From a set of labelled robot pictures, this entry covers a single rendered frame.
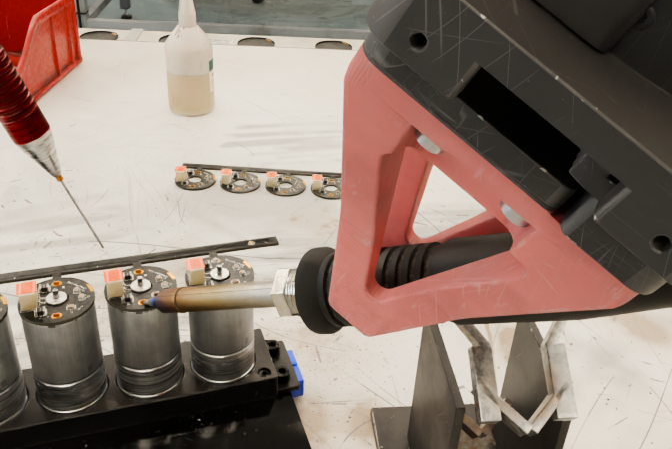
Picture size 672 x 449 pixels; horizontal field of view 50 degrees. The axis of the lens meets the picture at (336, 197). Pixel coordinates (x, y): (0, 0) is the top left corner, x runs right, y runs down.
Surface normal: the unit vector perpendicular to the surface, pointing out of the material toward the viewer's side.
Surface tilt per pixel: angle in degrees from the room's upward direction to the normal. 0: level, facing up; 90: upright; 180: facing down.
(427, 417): 90
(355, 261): 98
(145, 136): 0
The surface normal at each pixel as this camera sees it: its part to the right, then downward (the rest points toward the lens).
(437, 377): -0.99, 0.00
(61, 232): 0.05, -0.86
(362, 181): -0.59, 0.62
